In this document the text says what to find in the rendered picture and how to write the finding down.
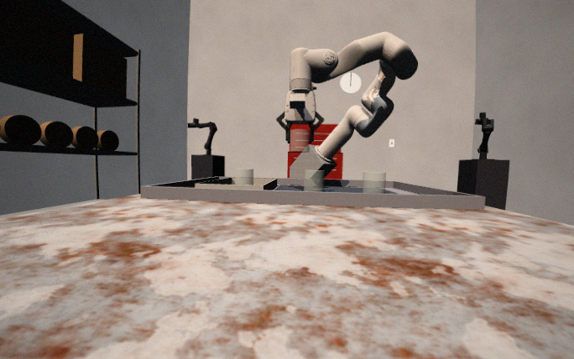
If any clear glass jar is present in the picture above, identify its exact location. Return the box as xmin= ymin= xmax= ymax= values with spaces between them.
xmin=304 ymin=170 xmax=325 ymax=192
xmin=363 ymin=172 xmax=386 ymax=194
xmin=235 ymin=169 xmax=253 ymax=185
xmin=290 ymin=129 xmax=310 ymax=153

